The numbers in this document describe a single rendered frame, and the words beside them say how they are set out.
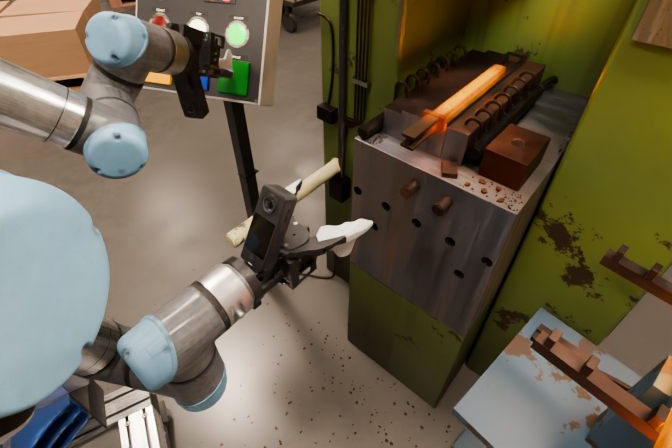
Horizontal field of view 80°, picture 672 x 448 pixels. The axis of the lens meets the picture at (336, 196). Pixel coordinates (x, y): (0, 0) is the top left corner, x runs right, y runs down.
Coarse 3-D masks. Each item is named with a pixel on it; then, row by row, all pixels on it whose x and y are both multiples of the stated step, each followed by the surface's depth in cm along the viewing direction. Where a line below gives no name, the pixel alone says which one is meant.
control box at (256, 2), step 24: (144, 0) 95; (168, 0) 93; (192, 0) 92; (216, 0) 90; (240, 0) 89; (264, 0) 88; (216, 24) 92; (240, 24) 90; (264, 24) 89; (240, 48) 92; (264, 48) 90; (264, 72) 92; (216, 96) 95; (240, 96) 94; (264, 96) 95
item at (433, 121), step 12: (492, 72) 95; (468, 84) 90; (480, 84) 90; (456, 96) 86; (468, 96) 86; (444, 108) 83; (456, 108) 84; (420, 120) 78; (432, 120) 78; (444, 120) 79; (408, 132) 75; (420, 132) 75; (432, 132) 80; (408, 144) 76; (420, 144) 77
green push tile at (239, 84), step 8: (232, 64) 92; (240, 64) 91; (248, 64) 91; (240, 72) 92; (248, 72) 92; (224, 80) 93; (232, 80) 93; (240, 80) 92; (248, 80) 92; (224, 88) 93; (232, 88) 93; (240, 88) 93; (248, 88) 93
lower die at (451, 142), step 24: (456, 72) 99; (480, 72) 97; (504, 72) 97; (432, 96) 90; (480, 96) 88; (504, 96) 90; (384, 120) 90; (408, 120) 86; (456, 120) 82; (432, 144) 85; (456, 144) 81
